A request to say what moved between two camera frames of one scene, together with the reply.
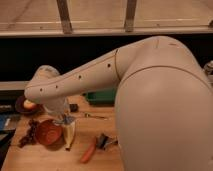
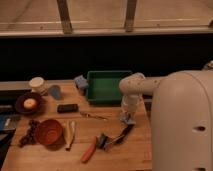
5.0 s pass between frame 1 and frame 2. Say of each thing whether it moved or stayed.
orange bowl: stayed
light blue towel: moved
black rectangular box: stayed
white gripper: moved
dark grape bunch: stayed
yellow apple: stayed
